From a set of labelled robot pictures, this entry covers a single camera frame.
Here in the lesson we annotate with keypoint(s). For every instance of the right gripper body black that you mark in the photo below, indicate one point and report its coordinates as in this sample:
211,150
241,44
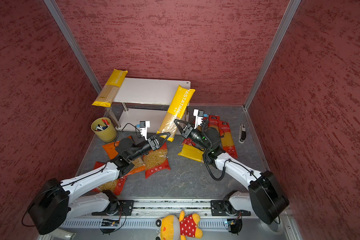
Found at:
197,136

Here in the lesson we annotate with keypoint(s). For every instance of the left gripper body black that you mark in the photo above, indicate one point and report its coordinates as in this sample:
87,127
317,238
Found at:
145,148

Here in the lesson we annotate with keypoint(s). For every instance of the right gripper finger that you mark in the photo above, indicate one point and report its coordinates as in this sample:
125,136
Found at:
183,126
186,134

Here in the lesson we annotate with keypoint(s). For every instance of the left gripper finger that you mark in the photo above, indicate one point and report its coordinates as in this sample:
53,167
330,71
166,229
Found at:
161,137
160,144

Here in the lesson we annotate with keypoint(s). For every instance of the yellow spaghetti pack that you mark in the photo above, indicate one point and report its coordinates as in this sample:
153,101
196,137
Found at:
108,93
176,111
192,153

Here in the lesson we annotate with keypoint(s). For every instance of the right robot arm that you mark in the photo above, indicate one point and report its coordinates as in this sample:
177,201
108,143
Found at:
267,200

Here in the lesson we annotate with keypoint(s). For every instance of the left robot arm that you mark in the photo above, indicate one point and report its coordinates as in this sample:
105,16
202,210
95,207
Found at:
58,201

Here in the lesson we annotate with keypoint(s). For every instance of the white two-tier shelf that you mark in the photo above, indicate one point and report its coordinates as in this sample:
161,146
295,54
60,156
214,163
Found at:
144,92

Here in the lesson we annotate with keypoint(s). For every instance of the red macaroni bag centre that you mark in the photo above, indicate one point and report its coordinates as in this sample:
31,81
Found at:
156,161

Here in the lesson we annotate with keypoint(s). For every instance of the red macaroni bag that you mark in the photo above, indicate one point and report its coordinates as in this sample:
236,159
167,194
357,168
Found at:
156,161
115,186

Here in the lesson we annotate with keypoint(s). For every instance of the red spaghetti pack middle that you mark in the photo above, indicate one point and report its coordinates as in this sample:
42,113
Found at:
213,121

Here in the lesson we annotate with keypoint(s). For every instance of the red spaghetti pack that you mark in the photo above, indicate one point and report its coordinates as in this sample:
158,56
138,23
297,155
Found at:
213,121
227,139

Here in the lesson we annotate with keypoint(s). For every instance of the red spaghetti pack right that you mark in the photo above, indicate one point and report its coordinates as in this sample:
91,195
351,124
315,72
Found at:
227,139

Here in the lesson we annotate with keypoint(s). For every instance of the orange macaroni bag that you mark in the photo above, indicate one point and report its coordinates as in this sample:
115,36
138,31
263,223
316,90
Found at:
109,148

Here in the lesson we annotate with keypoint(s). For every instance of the small white black device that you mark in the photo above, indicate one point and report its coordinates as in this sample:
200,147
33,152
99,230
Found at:
242,134

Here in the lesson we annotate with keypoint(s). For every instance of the yellow pen cup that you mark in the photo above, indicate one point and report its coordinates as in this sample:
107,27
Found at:
104,129

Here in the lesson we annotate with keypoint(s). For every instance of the red macaroni bag left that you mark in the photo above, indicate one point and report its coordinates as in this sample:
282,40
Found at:
115,186

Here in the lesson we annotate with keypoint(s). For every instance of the yellow plush toy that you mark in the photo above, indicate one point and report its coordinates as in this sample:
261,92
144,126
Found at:
181,228

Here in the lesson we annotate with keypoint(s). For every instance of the clear tape roll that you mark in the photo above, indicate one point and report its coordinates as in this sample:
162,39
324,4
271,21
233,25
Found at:
274,228

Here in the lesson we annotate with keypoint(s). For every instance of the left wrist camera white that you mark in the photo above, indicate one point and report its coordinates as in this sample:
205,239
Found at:
143,128

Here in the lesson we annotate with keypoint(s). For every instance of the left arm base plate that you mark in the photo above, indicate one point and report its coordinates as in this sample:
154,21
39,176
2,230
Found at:
122,207

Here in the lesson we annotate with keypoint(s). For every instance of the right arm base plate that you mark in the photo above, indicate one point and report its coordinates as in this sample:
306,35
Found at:
224,208

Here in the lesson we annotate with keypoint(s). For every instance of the right aluminium corner post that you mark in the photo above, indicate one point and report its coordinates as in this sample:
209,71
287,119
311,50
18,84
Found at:
278,37

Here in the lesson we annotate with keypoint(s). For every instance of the aluminium corner post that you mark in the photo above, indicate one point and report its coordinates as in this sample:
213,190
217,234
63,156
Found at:
67,33
278,37

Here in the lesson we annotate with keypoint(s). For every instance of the left aluminium corner post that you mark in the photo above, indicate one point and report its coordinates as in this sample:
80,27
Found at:
67,33

